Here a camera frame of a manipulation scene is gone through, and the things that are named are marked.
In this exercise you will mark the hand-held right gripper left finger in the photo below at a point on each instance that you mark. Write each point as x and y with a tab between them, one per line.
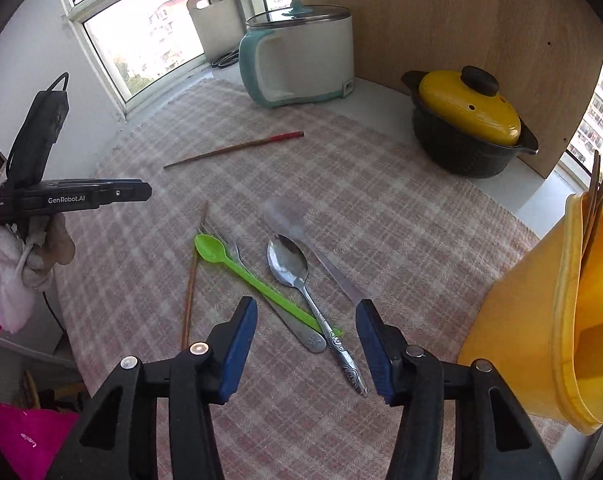
239	350

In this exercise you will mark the green plastic spoon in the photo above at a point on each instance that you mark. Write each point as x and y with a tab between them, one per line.
211	249

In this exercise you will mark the grey plastic cutting board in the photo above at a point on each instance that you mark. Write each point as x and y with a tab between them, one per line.
221	30

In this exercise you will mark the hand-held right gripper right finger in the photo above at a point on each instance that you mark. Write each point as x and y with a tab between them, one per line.
374	355

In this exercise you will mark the pink bag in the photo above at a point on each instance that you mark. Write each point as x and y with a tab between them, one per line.
21	435

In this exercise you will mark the yellow pot lid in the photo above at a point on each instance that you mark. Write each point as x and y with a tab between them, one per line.
461	105

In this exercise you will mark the pink checkered cloth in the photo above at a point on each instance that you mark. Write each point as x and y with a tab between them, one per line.
381	220

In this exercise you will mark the white window frame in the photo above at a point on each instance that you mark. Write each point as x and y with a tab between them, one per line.
101	65

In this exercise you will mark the metal spoon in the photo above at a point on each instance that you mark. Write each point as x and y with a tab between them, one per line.
286	260

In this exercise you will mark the yellow plastic container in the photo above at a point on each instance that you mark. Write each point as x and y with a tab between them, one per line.
521	320

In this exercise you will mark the clear plastic spoon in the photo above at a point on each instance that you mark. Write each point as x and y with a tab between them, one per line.
281	215

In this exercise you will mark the metal fork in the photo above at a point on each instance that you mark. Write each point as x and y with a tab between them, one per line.
309	337

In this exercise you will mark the black casserole pot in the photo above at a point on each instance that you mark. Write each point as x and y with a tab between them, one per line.
456	155

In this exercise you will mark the person's left forearm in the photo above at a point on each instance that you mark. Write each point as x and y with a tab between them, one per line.
14	305

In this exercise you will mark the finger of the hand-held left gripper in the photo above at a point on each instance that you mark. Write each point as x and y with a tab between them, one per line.
126	192

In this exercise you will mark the person's left hand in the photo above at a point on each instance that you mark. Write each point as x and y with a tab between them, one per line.
56	247

